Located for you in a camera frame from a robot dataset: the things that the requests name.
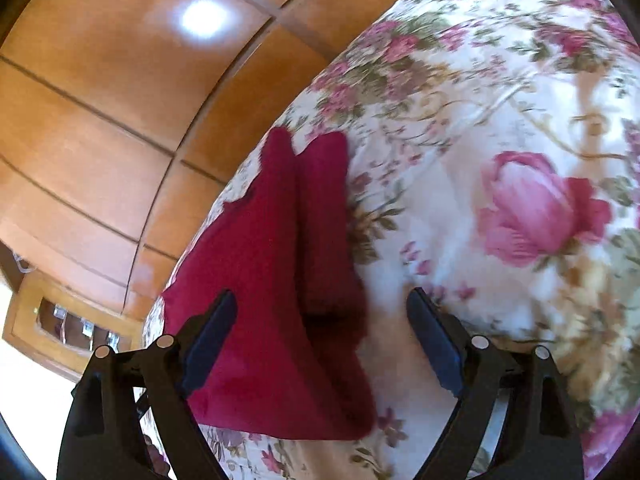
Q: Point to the dark red knit garment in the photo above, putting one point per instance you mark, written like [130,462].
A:
[260,260]

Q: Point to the wooden panelled wardrobe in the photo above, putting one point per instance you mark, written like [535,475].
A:
[100,135]

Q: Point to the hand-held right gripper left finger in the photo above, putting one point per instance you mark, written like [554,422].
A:
[210,345]

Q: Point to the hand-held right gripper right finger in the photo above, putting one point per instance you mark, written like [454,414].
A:
[435,342]

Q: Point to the floral bed blanket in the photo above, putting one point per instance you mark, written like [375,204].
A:
[450,110]

